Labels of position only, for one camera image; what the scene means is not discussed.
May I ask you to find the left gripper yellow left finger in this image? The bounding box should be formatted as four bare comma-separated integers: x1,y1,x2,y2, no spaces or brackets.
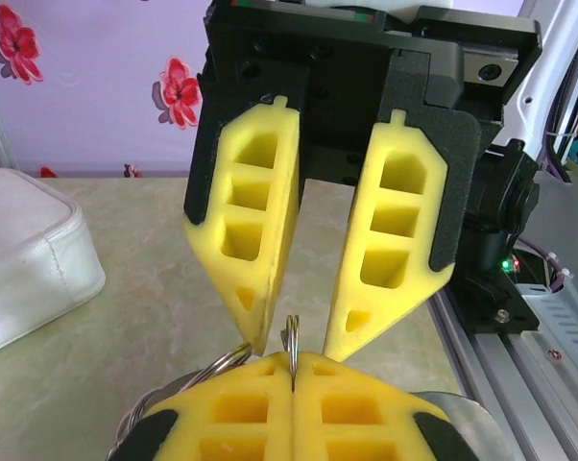
108,352,296,461

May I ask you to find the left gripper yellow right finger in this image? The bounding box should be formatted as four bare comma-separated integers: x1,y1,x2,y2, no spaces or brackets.
293,350,481,461

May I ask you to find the white zip pouch case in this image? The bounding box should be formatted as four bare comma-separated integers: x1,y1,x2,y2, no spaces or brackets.
0,167,107,361

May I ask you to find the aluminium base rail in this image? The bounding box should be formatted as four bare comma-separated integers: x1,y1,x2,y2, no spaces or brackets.
427,287,578,461

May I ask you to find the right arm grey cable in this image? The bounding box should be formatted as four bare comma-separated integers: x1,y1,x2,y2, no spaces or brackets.
512,18,578,293

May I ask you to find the slotted white cable duct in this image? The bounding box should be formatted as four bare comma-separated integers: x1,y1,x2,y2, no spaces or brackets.
514,282,578,371

